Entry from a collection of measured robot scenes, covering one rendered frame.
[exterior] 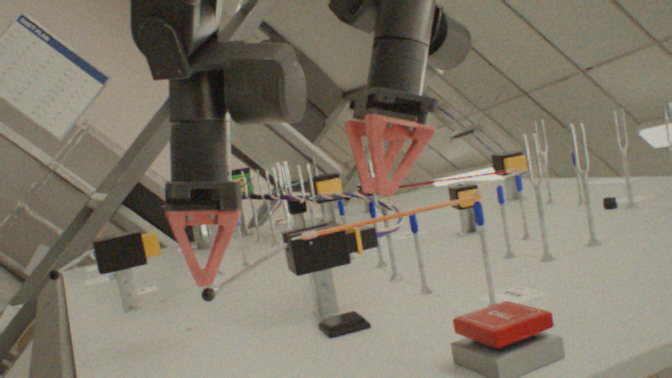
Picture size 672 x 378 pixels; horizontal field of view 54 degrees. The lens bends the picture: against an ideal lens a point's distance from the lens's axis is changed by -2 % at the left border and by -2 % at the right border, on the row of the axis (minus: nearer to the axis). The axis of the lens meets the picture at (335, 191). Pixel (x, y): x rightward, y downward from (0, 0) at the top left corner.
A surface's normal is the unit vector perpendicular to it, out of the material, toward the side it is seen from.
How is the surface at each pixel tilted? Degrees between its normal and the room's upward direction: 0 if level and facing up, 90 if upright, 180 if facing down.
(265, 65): 141
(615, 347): 48
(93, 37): 90
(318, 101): 90
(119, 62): 90
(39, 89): 90
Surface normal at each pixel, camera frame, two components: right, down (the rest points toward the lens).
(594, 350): -0.18, -0.98
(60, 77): 0.29, -0.07
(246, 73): -0.24, 0.57
